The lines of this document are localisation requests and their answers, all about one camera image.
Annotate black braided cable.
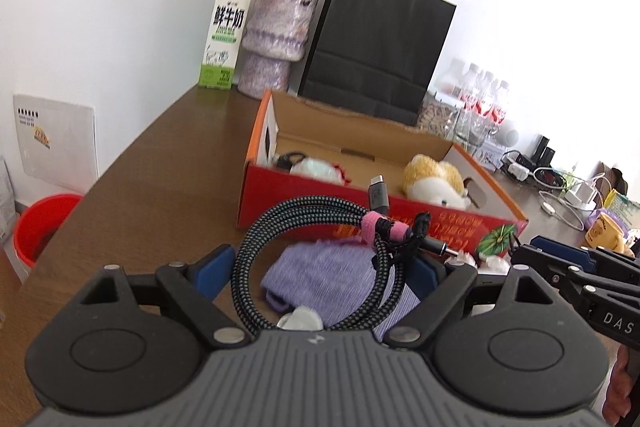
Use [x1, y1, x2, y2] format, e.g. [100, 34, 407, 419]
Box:
[231, 173, 459, 337]

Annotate yellow white plush toy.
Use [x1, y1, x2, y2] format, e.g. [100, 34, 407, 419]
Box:
[402, 154, 471, 210]

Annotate red fabric rose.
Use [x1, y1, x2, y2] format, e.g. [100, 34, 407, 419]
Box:
[333, 164, 352, 185]

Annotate pale green plastic bag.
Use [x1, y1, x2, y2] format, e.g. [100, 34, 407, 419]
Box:
[290, 157, 346, 186]

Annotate person right hand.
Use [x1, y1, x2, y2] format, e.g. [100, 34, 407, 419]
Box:
[602, 345, 634, 426]

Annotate crumpled white tissue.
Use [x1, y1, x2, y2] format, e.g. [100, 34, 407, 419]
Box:
[445, 251, 511, 275]

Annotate purple woven pouch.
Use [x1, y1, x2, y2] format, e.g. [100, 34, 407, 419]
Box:
[259, 239, 422, 342]

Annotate white flip bottle cap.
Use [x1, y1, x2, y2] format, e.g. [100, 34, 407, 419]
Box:
[277, 306, 324, 332]

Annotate white patterned tin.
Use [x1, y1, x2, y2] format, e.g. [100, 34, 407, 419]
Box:
[474, 140, 508, 172]

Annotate white round speaker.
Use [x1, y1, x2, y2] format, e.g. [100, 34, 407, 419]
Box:
[495, 122, 520, 148]

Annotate clear glass cup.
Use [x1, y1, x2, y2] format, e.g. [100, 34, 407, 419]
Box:
[452, 109, 491, 156]

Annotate seed filled clear container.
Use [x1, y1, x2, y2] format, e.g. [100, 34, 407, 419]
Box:
[416, 91, 463, 140]

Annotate red bucket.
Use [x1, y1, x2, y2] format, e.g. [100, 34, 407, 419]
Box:
[13, 194, 82, 269]

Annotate red cardboard box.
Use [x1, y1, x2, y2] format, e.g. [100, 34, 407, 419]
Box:
[235, 88, 530, 258]

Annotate water bottle pack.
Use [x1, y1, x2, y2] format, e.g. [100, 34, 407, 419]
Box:
[440, 58, 510, 135]

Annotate blue white paper boxes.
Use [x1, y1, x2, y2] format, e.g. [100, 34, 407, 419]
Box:
[0, 157, 18, 245]

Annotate green white milk carton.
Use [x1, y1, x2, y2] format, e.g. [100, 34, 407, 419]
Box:
[198, 0, 250, 90]

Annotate black paper shopping bag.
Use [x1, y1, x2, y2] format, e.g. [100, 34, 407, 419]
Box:
[298, 0, 456, 126]

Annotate purple textured vase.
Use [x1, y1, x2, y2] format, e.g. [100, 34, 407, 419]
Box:
[238, 0, 318, 98]

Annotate white charger with cables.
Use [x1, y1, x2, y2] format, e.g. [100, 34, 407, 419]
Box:
[499, 148, 614, 233]

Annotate white wall panel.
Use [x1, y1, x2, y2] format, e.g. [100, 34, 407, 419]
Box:
[13, 94, 99, 193]

